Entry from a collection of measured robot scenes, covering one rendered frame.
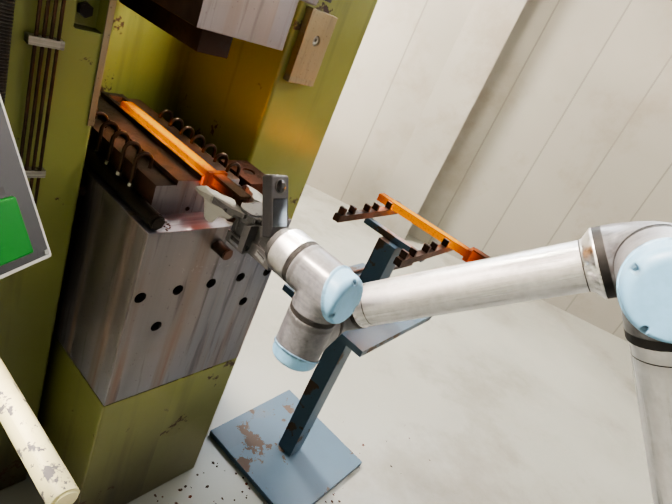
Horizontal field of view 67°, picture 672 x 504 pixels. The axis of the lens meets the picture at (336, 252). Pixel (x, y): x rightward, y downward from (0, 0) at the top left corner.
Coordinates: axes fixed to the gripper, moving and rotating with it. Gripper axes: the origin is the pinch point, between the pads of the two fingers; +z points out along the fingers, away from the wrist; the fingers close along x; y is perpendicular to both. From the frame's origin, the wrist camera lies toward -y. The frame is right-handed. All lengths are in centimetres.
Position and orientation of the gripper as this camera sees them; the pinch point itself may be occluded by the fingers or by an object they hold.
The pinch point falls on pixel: (223, 184)
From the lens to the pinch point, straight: 104.6
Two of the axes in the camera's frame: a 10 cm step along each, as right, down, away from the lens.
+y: -3.7, 8.3, 4.2
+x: 6.2, -1.2, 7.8
